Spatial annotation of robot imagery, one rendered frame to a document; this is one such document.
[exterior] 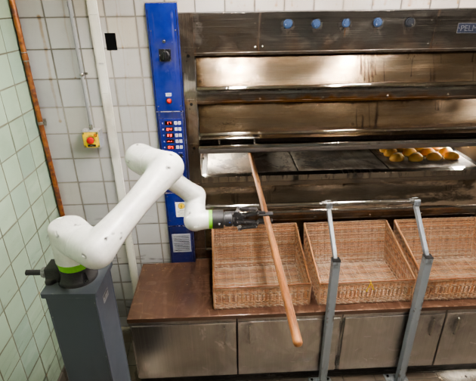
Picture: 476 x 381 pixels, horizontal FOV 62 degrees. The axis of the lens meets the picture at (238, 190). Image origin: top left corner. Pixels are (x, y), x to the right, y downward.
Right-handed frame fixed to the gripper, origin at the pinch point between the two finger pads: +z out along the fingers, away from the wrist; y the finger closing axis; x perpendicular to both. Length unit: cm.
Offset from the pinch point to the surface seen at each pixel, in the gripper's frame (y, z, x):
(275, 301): 57, 7, -5
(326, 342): 79, 35, 7
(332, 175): 2, 48, -53
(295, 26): -84, 21, -56
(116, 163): -10, -82, -54
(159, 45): -75, -51, -52
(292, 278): 61, 21, -28
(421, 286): 42, 83, 7
